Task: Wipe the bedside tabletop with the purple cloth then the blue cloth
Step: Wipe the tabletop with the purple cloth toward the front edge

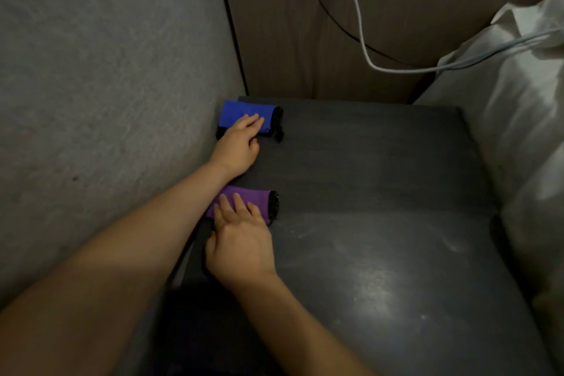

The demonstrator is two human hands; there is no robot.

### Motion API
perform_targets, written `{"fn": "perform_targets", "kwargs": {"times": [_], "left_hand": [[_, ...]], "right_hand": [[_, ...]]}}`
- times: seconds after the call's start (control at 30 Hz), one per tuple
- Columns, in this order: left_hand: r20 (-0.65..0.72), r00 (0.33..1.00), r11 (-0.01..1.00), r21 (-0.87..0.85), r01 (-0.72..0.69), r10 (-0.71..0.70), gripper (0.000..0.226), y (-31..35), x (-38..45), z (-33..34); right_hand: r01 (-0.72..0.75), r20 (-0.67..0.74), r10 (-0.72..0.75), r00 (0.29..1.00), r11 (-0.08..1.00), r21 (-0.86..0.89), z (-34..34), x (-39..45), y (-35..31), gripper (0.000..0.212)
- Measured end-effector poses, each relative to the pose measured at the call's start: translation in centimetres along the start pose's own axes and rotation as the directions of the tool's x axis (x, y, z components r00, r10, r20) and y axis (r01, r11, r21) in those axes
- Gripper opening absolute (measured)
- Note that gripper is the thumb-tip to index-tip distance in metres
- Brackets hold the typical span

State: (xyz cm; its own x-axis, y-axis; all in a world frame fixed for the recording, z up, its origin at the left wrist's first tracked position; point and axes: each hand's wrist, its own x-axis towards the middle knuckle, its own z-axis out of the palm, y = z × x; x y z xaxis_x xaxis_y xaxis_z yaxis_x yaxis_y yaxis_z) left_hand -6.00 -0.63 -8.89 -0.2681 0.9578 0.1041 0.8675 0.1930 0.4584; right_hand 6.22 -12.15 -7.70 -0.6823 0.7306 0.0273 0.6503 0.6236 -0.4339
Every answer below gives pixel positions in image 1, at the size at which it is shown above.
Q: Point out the person's right hand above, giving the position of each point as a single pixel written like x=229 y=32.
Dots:
x=241 y=248

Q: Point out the person's left hand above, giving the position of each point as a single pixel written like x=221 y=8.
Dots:
x=234 y=151

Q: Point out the person's right little finger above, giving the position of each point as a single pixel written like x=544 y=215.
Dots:
x=255 y=211

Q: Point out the person's left thumb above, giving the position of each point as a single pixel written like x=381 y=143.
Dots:
x=254 y=149

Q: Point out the person's right thumb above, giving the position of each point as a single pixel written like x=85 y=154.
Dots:
x=209 y=247

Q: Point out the person's right middle finger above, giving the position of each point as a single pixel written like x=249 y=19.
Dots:
x=226 y=208

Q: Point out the purple cloth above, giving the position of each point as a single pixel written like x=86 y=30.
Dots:
x=258 y=199

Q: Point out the blue cloth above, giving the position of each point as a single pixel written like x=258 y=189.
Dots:
x=240 y=109

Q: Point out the person's left forearm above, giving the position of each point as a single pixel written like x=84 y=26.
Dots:
x=110 y=274

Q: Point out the person's right forearm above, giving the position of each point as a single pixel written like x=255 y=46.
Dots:
x=299 y=331

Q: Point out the brown padded headboard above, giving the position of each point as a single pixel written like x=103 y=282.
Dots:
x=291 y=45

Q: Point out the white bedding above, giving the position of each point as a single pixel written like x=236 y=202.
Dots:
x=511 y=115

